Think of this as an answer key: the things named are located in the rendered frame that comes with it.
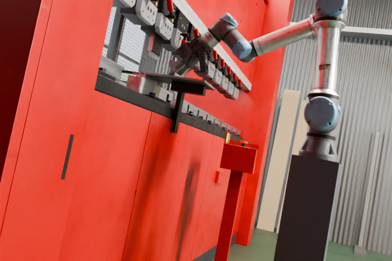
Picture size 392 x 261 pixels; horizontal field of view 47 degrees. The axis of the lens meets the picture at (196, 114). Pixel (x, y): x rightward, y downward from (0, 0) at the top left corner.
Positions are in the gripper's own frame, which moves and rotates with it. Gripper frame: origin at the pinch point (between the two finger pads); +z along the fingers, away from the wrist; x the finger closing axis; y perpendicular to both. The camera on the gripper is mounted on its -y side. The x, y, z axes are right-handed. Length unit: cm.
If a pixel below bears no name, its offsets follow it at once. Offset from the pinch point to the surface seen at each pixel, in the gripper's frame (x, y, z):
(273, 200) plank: -341, -39, 55
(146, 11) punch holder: 25.2, 16.5, -11.8
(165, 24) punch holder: 3.9, 19.4, -12.4
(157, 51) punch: 0.2, 14.5, -1.4
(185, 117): -15.0, -12.0, 9.3
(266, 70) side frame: -214, 43, -34
